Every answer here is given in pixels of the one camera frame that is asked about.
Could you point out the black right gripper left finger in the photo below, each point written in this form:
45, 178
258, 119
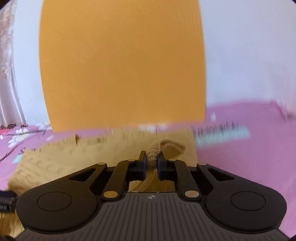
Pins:
68, 203

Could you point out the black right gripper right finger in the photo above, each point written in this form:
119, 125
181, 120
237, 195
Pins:
230, 201

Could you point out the tan cable-knit sweater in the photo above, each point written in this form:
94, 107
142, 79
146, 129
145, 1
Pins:
53, 160

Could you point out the pink printed bed sheet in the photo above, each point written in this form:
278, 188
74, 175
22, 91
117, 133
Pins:
255, 140

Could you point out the pink floral curtain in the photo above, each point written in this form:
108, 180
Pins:
11, 110

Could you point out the orange wooden headboard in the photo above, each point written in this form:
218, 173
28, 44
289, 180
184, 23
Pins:
114, 64

